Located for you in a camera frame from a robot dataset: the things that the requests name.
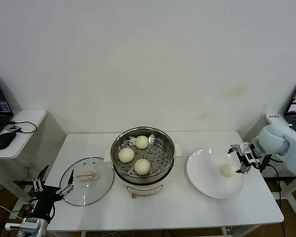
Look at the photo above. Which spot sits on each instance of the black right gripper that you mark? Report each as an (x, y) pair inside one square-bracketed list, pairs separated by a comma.
[(249, 159)]

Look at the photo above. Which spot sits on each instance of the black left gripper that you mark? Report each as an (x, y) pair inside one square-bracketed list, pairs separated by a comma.
[(45, 197)]

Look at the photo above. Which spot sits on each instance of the white steamed baozi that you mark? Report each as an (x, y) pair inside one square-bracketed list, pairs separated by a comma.
[(227, 170), (141, 142), (126, 155), (141, 167)]

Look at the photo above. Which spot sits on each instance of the round glass pot lid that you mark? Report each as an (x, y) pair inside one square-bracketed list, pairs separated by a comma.
[(93, 190)]

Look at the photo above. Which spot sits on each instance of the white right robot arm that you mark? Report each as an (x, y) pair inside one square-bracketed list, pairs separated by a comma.
[(286, 145)]

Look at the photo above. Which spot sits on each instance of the steel perforated steamer basket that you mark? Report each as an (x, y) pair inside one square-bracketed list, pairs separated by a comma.
[(160, 158)]

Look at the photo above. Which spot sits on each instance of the round white plate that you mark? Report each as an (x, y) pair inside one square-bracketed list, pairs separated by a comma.
[(204, 182)]

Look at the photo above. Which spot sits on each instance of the small printed desk label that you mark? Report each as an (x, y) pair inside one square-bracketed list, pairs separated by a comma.
[(273, 116)]

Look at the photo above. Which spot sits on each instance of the white side desk with mouse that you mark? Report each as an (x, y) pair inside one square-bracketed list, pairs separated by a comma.
[(30, 118)]

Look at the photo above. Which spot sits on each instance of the black computer mouse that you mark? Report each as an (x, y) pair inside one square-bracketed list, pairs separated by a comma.
[(4, 140)]

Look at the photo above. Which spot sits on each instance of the small black QR dongle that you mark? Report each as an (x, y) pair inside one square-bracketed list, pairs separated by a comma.
[(13, 128)]

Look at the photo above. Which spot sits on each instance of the cream electric cooking pot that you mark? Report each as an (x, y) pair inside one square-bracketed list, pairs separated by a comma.
[(143, 188)]

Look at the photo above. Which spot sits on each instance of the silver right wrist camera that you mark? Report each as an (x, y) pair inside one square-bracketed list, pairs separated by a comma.
[(244, 148)]

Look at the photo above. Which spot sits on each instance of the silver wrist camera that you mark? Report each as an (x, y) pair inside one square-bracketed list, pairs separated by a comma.
[(29, 225), (244, 148)]

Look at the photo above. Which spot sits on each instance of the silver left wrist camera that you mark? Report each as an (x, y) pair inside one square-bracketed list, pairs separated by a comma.
[(29, 225)]

